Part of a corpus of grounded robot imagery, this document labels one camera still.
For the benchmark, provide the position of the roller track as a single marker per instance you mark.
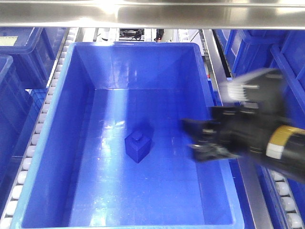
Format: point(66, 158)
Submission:
point(19, 179)
point(287, 201)

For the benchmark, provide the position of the left roller track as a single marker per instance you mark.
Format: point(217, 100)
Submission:
point(19, 179)

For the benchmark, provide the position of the steel shelf front beam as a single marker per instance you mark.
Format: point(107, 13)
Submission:
point(170, 14)

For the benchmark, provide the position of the blue bin neighbour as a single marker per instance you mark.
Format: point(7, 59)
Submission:
point(15, 104)
point(286, 50)

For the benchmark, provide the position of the blue block with knob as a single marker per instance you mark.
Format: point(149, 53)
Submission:
point(138, 144)

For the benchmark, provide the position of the large blue bin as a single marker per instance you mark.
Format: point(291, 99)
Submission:
point(80, 176)

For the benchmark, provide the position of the blue bin right neighbour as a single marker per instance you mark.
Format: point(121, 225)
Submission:
point(286, 50)

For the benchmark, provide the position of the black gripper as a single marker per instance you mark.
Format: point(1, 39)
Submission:
point(244, 128)

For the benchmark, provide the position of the steel divider rail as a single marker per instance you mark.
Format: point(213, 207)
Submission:
point(246, 180)

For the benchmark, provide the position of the right roller track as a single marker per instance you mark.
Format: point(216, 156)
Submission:
point(287, 201)

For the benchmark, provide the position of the blue bin left neighbour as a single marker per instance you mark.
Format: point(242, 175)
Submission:
point(15, 104)

